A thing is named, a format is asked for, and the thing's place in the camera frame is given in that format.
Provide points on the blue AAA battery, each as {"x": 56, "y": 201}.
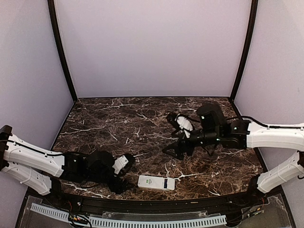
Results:
{"x": 165, "y": 183}

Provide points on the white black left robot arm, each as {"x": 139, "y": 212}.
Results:
{"x": 43, "y": 169}

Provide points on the white battery cover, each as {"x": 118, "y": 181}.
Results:
{"x": 170, "y": 184}

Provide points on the black corner post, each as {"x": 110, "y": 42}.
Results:
{"x": 60, "y": 49}
{"x": 246, "y": 48}

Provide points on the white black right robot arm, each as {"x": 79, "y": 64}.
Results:
{"x": 239, "y": 133}

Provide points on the white remote control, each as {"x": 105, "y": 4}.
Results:
{"x": 150, "y": 182}

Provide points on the black right corner post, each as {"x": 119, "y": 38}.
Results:
{"x": 246, "y": 48}

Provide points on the white slotted cable duct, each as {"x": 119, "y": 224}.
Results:
{"x": 124, "y": 220}

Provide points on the black left corner post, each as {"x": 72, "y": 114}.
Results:
{"x": 60, "y": 49}

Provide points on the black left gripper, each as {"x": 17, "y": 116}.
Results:
{"x": 119, "y": 186}

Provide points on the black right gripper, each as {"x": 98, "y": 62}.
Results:
{"x": 176, "y": 147}

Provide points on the black front table rail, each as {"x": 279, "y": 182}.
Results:
{"x": 91, "y": 205}

